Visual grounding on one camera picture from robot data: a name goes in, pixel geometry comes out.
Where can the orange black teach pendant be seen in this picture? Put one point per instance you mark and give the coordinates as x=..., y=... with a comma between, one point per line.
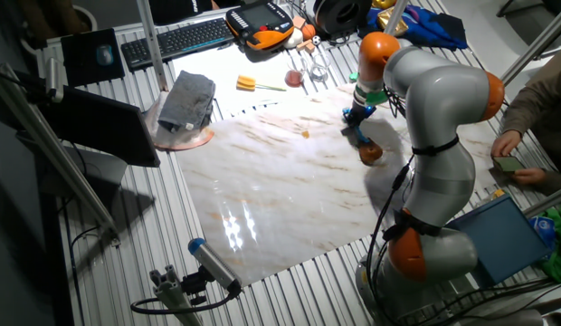
x=262, y=27

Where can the blue printed packet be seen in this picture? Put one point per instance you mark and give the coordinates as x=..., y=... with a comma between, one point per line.
x=544, y=228

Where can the person's left hand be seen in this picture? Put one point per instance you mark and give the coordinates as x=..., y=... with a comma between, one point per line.
x=529, y=175

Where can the small soccer ball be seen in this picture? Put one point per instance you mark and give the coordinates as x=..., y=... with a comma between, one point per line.
x=316, y=40

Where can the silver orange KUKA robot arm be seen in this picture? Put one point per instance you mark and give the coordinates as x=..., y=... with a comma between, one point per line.
x=439, y=117

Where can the aluminium frame strut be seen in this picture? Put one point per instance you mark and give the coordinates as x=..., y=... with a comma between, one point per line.
x=396, y=16
x=151, y=45
x=538, y=43
x=50, y=149
x=547, y=201

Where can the black computer keyboard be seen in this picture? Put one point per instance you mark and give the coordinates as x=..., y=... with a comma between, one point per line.
x=178, y=43

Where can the small orange basketball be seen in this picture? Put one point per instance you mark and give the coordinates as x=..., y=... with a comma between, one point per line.
x=308, y=31

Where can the black mouse pad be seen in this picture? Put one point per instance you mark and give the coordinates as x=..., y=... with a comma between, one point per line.
x=81, y=59

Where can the person in black shirt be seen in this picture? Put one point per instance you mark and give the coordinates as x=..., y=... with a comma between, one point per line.
x=181, y=9

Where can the grey camera with blue cap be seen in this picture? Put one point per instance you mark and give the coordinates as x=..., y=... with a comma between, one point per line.
x=212, y=265

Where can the clear bottle yellow cap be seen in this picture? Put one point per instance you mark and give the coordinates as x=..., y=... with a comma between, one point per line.
x=488, y=199

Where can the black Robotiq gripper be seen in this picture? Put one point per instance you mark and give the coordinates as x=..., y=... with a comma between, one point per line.
x=363, y=113

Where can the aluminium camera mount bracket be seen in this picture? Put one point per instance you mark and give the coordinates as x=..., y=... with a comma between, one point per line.
x=174, y=294

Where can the small green plastic object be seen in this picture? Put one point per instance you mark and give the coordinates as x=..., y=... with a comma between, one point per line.
x=354, y=77

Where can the small wooden block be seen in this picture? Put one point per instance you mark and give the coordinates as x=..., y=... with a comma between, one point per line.
x=299, y=22
x=306, y=46

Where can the blue box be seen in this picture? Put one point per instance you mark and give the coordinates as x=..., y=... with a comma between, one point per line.
x=502, y=237

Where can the printed white paper sheets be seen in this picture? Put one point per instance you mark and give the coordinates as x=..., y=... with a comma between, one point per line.
x=226, y=72

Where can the copper round plate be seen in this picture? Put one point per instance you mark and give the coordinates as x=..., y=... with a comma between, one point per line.
x=181, y=140

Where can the folded grey towel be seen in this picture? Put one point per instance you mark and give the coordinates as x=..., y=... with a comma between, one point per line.
x=187, y=102

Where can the person's right forearm brown sleeve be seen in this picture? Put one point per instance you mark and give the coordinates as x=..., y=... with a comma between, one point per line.
x=538, y=99

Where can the gold foil object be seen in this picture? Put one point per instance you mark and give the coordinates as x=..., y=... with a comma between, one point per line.
x=391, y=22

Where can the smartphone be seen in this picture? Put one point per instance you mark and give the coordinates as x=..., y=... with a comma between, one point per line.
x=508, y=164

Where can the person's left forearm brown sleeve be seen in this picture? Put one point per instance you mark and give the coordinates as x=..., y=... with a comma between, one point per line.
x=556, y=181

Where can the silver camera on strut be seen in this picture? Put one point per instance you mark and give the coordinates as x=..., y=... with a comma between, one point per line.
x=54, y=79

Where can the person's right hand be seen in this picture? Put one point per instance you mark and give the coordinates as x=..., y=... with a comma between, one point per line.
x=506, y=144

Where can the brown round bowl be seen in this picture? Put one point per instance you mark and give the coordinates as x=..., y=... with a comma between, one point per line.
x=294, y=78

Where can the round white pot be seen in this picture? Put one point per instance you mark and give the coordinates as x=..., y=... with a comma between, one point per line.
x=83, y=16

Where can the black flat monitor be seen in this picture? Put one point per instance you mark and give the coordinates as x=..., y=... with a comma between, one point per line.
x=104, y=127

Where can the empty clear glass beaker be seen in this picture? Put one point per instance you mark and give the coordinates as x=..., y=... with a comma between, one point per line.
x=320, y=70

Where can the green cloth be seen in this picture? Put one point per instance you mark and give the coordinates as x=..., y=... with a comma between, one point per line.
x=558, y=258

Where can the blue cloth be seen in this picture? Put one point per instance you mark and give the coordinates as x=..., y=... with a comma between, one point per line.
x=434, y=27

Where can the grey computer mouse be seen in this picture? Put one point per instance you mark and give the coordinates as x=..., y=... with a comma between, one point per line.
x=105, y=54

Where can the black filament spool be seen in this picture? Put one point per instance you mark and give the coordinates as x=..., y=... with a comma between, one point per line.
x=341, y=18

